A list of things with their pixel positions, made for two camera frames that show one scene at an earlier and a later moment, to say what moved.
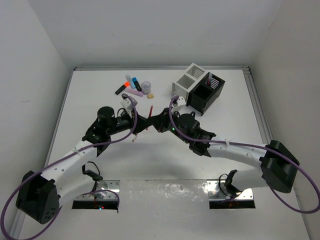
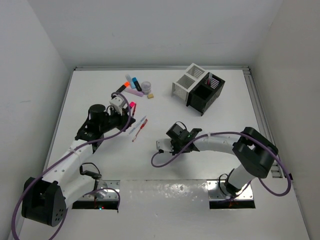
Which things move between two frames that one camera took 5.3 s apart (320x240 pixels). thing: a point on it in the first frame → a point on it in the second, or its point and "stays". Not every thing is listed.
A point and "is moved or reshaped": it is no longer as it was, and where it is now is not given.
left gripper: [141, 123] → [123, 119]
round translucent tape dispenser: [146, 87] stays
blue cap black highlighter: [137, 84] stays
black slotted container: [205, 94] stays
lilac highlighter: [134, 92] stays
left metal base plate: [113, 185] stays
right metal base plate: [217, 190] stays
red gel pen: [150, 114] is moved or reshaped
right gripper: [161, 119] → [176, 151]
